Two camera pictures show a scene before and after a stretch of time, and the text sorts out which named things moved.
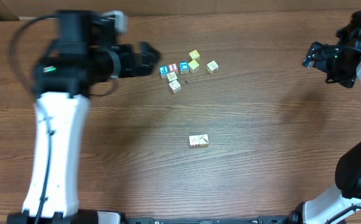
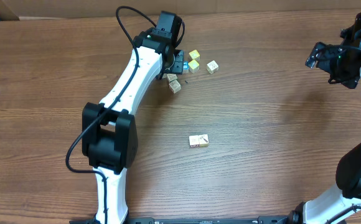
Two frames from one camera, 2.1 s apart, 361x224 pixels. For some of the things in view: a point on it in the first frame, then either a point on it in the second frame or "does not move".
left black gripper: (134, 61) -> (178, 62)
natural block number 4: (203, 140) does not move
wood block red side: (175, 87) does not move
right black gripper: (318, 59) does not move
